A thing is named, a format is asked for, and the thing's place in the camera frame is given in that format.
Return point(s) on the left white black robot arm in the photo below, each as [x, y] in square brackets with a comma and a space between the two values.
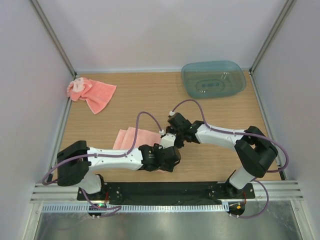
[78, 161]

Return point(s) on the blue translucent plastic tub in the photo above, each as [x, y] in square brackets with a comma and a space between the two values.
[213, 79]

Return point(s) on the right aluminium frame post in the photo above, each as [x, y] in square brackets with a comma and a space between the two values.
[279, 21]

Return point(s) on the aluminium frame post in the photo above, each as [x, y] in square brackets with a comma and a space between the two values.
[279, 21]
[52, 35]

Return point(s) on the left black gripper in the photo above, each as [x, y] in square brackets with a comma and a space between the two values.
[169, 168]

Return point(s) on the white slotted cable duct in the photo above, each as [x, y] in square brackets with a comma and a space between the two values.
[86, 208]

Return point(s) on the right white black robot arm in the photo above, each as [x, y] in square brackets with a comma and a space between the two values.
[255, 152]

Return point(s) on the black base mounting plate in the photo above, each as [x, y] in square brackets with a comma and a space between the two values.
[170, 193]

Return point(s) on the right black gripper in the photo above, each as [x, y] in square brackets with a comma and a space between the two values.
[170, 129]

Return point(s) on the aluminium front rail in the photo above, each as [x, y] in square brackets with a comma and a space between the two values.
[285, 190]

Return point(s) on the coral pink printed towel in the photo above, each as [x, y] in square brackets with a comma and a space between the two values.
[95, 93]

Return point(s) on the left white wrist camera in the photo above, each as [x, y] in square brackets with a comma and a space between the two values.
[167, 139]

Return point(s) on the left aluminium frame post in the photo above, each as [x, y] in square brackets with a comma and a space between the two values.
[52, 35]

